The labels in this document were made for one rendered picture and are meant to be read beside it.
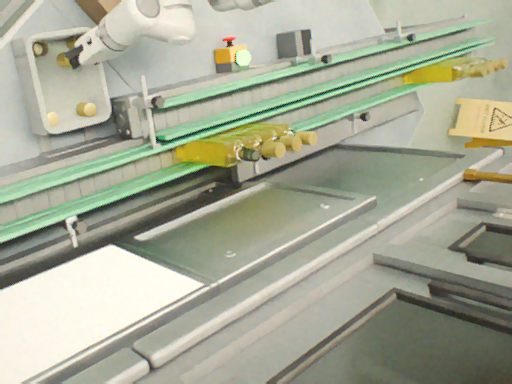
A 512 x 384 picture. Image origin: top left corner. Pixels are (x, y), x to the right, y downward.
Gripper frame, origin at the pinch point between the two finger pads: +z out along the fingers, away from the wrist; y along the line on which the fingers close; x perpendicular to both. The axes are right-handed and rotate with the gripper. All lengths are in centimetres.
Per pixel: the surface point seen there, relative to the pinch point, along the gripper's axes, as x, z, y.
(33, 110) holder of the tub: -6.6, 11.7, -10.9
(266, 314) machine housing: -55, -40, -6
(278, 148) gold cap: -33.0, -19.2, 27.8
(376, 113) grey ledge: -37, 11, 109
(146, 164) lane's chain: -26.8, 8.3, 10.5
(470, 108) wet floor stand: -68, 100, 345
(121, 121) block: -15.0, 7.5, 7.4
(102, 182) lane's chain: -27.3, 8.4, -2.2
